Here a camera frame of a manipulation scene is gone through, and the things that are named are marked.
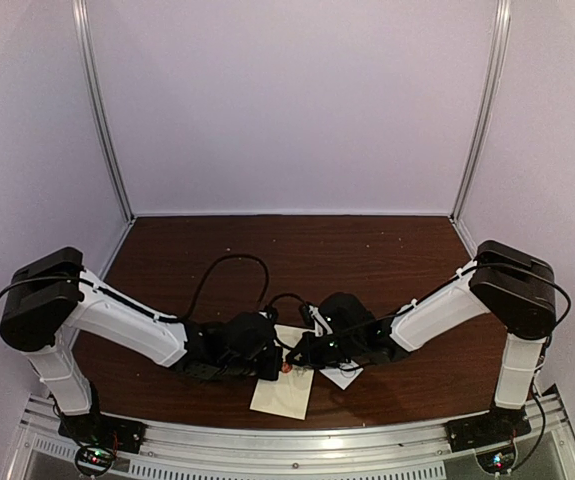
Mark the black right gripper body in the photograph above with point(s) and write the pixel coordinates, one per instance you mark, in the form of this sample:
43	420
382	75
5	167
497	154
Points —
332	355

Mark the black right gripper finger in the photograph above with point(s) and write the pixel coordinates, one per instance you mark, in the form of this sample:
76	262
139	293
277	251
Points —
301	351
300	362

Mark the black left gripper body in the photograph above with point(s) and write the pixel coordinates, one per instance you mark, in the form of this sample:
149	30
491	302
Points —
269	371

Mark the cream envelope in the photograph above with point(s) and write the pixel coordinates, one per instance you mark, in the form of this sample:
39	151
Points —
289	395

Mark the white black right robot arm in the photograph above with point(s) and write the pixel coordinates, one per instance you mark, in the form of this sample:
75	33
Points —
517	289

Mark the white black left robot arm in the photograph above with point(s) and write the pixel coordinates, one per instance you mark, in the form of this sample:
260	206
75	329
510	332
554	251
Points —
56	292

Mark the white sticker sheet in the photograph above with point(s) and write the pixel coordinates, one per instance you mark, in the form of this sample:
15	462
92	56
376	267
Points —
342	378

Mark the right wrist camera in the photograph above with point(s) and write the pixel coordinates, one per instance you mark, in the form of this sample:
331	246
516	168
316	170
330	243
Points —
313	319

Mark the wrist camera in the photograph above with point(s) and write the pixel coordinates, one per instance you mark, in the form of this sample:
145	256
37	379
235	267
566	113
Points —
270	313
313	319

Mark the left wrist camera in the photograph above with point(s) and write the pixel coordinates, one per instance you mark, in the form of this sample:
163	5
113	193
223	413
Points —
270	313

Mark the aluminium front rail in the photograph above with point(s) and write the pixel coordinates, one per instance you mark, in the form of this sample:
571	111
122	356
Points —
419	450

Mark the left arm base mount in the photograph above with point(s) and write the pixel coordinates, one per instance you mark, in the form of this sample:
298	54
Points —
99	439

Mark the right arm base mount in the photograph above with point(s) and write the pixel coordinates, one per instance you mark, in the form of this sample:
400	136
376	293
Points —
492	435

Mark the aluminium frame post rear right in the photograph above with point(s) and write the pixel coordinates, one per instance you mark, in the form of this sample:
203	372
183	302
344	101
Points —
494	70

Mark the aluminium frame post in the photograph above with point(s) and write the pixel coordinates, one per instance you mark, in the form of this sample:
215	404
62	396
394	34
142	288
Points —
494	70
85	41

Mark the aluminium frame post rear left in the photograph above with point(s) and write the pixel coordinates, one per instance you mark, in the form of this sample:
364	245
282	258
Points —
85	41

